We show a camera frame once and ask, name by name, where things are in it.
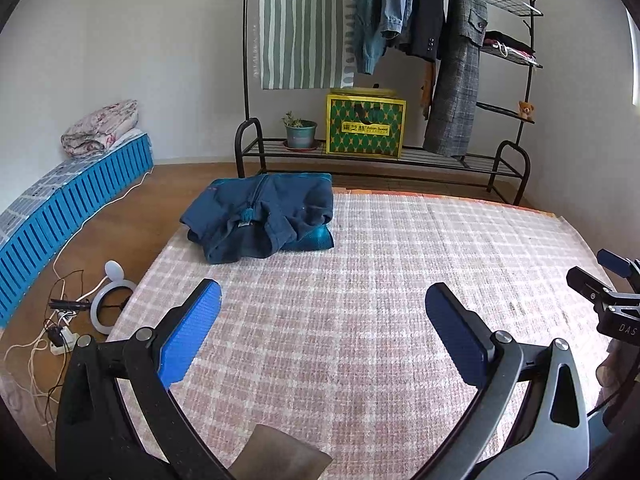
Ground teal plaid flannel jacket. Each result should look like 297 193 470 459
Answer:
180 172 334 264

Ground black metal clothes rack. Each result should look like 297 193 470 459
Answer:
233 0 532 206

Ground folded clothes on shelf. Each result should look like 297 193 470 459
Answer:
484 30 535 56

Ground right white gloved hand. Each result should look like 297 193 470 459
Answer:
596 339 637 402

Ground pink checkered bed cover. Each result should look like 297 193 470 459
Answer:
111 192 608 479

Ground small teddy bear toy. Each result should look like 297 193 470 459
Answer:
518 101 535 120

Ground grey plaid hanging coat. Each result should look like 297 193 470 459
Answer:
423 0 488 157

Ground floral folded quilt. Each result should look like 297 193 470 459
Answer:
61 100 139 157

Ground yellow green patterned box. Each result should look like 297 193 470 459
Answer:
326 91 407 159

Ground potted plant teal pot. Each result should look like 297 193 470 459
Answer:
282 112 317 150

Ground dark hanging suit jacket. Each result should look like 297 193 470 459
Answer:
397 0 445 63

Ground blue denim hanging jacket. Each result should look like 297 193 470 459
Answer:
354 0 412 75

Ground green striped hanging cloth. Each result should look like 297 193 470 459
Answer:
258 0 356 90

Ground white ring light stand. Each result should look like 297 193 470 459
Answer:
89 260 137 336

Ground white power strip cables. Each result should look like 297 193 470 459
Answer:
2 169 156 426

